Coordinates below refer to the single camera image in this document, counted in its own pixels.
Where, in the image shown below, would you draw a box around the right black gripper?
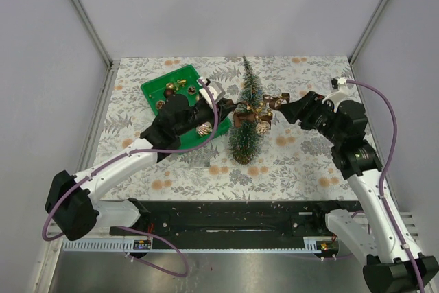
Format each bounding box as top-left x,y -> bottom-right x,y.
276,91 -> 344,145

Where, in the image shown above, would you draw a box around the brown ribbon pinecone ornament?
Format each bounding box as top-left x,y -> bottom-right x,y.
233,93 -> 290,134

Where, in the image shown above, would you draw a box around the small green christmas tree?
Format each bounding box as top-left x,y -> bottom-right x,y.
228,56 -> 263,165

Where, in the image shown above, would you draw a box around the green plastic tray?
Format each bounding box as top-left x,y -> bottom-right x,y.
140,64 -> 231,155

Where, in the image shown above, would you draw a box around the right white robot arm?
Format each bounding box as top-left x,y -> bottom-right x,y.
270,91 -> 438,292

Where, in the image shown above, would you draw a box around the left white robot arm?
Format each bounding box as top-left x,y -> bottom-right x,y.
42,94 -> 237,242

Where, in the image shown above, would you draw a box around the gold striped bauble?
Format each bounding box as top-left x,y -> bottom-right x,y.
195,122 -> 213,137

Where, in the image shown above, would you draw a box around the small pinecone ornament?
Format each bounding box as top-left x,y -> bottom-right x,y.
187,86 -> 196,95

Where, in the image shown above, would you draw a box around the gold bell green ornament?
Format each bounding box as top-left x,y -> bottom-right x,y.
166,80 -> 187,91

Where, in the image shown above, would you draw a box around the floral patterned table mat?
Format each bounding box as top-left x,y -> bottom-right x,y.
84,55 -> 394,202

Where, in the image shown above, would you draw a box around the dark brown ball ornament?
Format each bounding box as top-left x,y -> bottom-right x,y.
163,89 -> 175,98

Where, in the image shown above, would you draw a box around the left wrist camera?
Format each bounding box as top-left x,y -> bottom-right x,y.
197,78 -> 226,108

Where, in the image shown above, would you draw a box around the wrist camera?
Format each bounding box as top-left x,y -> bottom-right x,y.
322,77 -> 349,113
197,78 -> 226,108

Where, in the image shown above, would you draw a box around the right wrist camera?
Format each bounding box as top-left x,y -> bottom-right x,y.
322,77 -> 349,113

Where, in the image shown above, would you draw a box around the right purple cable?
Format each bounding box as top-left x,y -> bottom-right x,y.
291,79 -> 426,293

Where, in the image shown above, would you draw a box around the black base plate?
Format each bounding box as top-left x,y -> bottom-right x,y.
129,198 -> 360,237

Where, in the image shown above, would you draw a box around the left aluminium frame post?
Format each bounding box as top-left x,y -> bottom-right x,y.
51,0 -> 114,69

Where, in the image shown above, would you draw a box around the aluminium frame post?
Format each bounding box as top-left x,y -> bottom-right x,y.
348,0 -> 391,65
51,0 -> 114,69

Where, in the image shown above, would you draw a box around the white slotted cable duct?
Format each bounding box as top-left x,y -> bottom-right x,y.
62,236 -> 338,254

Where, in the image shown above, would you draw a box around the right aluminium frame post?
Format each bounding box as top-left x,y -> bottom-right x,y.
348,0 -> 391,65

